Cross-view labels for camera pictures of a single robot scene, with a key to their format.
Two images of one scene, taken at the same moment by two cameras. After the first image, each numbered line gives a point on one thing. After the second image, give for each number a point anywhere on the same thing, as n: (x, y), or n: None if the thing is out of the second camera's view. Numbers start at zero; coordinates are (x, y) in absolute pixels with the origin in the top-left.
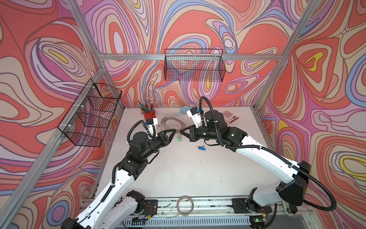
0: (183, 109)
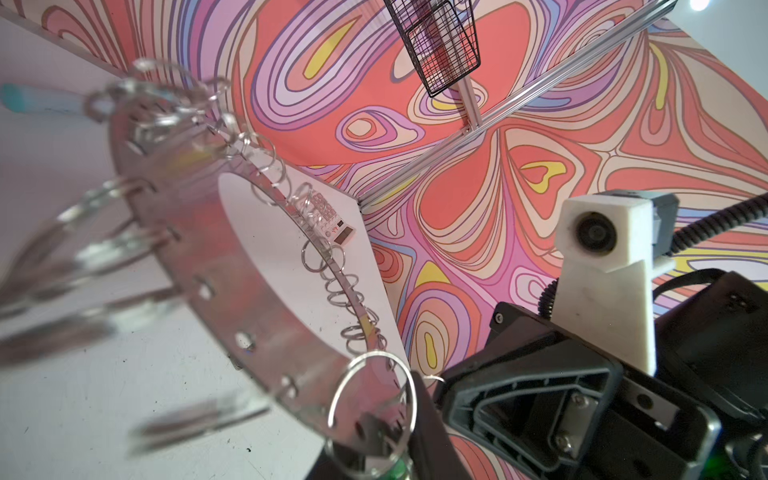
0: (28, 99)
